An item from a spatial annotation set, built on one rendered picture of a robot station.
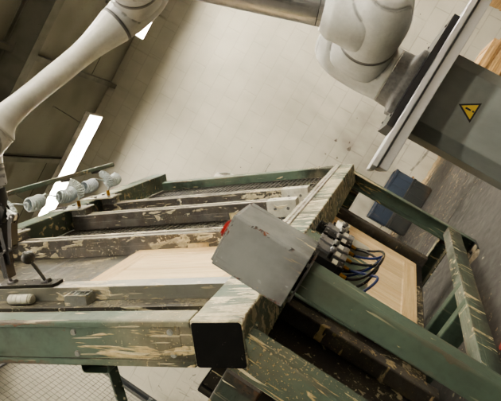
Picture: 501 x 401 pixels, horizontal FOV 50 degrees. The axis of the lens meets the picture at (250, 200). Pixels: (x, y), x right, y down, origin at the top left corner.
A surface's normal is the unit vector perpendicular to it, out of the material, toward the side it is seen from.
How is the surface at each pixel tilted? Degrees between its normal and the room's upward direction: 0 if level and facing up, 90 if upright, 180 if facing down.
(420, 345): 90
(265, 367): 90
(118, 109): 90
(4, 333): 90
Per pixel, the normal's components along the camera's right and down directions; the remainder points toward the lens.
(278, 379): -0.29, 0.21
